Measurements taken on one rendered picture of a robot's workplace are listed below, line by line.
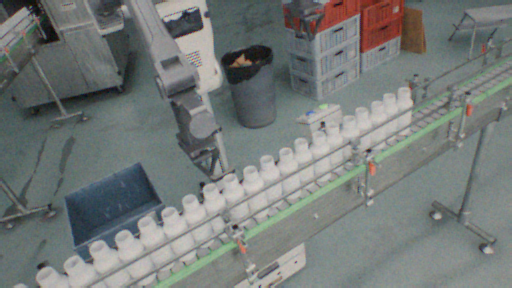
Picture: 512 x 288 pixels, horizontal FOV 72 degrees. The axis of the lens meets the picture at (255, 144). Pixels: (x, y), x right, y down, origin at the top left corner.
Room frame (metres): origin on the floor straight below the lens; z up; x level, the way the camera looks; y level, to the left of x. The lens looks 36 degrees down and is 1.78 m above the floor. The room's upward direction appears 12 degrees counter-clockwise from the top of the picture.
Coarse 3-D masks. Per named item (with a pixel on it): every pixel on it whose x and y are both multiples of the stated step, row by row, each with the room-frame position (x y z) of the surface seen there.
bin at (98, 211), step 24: (144, 168) 1.14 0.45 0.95; (72, 192) 1.08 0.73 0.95; (96, 192) 1.11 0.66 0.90; (120, 192) 1.14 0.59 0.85; (144, 192) 1.18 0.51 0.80; (72, 216) 0.99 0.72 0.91; (96, 216) 1.09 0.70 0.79; (120, 216) 1.13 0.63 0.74; (144, 216) 0.89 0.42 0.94; (72, 240) 0.83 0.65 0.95; (96, 240) 0.82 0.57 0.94
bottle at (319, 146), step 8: (312, 136) 0.84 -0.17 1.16; (320, 136) 0.85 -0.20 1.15; (312, 144) 0.84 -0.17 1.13; (320, 144) 0.82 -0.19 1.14; (328, 144) 0.84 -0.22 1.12; (312, 152) 0.82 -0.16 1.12; (320, 152) 0.81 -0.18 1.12; (328, 160) 0.81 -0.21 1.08; (320, 168) 0.81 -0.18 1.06; (328, 168) 0.81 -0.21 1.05; (328, 176) 0.81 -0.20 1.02
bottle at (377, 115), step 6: (378, 102) 0.95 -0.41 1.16; (372, 108) 0.93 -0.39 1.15; (378, 108) 0.92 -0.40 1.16; (372, 114) 0.93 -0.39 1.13; (378, 114) 0.92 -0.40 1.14; (384, 114) 0.92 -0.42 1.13; (372, 120) 0.92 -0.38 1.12; (378, 120) 0.91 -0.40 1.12; (384, 120) 0.91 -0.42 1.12; (372, 126) 0.92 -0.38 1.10; (384, 126) 0.91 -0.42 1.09; (372, 132) 0.92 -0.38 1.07; (378, 132) 0.91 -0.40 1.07; (384, 132) 0.91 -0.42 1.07; (372, 138) 0.91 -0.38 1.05; (378, 138) 0.91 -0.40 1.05; (372, 144) 0.91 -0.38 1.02; (384, 144) 0.92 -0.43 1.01
